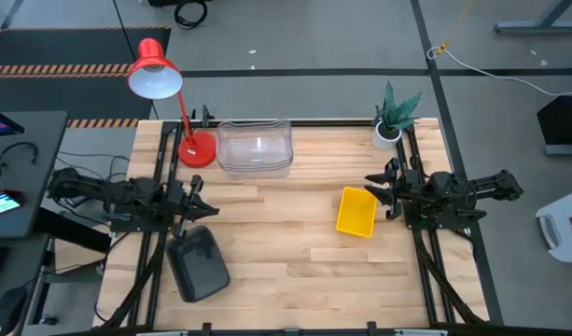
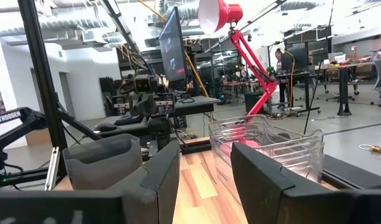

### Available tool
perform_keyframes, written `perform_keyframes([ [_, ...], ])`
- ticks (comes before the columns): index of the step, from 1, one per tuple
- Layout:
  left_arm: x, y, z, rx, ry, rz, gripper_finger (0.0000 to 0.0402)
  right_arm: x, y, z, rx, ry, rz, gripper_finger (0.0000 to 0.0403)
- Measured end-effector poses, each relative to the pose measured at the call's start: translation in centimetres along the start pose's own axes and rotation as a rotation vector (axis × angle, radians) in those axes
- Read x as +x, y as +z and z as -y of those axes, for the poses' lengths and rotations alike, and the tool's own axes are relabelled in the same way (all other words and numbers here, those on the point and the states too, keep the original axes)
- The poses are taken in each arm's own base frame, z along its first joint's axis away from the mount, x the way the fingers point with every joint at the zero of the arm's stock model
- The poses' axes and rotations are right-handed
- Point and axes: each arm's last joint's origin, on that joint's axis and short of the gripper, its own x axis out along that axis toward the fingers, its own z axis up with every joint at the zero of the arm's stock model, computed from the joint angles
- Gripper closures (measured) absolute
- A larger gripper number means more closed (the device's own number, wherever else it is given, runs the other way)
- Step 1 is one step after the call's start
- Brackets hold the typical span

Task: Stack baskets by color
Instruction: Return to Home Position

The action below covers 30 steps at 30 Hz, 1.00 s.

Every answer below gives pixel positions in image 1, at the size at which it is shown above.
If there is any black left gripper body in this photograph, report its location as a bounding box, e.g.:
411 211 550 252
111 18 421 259
166 175 204 238

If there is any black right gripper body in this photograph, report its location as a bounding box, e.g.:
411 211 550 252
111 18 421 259
387 158 426 220

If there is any grey translucent plastic basket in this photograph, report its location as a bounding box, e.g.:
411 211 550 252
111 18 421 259
166 228 230 303
165 225 231 298
168 226 231 300

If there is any yellow slotted plastic basket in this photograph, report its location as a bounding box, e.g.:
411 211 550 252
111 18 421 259
338 187 378 239
336 186 377 237

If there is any clear plastic basket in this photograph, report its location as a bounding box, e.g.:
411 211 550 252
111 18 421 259
216 119 295 172
217 120 295 180

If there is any white plant pot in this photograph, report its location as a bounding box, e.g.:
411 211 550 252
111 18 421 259
370 119 402 151

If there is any green spiky plant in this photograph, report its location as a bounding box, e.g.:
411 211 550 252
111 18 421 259
373 81 424 134

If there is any black desk leg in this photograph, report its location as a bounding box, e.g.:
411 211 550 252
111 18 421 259
33 207 112 253

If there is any red desk lamp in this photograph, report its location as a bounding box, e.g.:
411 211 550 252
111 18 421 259
126 37 217 169

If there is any black side desk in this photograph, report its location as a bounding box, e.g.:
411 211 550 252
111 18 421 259
0 110 68 240

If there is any black box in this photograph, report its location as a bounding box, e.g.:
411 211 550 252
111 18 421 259
537 95 572 158

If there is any tablet with lit screen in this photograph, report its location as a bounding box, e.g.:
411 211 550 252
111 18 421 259
0 189 24 219

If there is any black computer mouse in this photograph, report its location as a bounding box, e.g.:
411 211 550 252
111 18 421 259
0 285 29 333

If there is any black floor mat striped edge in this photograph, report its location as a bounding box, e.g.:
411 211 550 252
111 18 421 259
0 26 173 128

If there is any grey table leg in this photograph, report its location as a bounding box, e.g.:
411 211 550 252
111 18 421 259
494 0 572 35

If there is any black aluminium table frame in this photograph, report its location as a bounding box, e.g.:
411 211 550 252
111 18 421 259
93 118 506 336

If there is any white floor cable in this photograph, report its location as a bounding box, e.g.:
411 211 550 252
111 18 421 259
426 45 572 97

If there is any thin hanging cord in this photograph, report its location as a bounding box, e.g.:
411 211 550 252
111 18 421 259
436 0 474 56

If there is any coiled black cable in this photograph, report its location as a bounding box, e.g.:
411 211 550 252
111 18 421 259
173 0 209 31

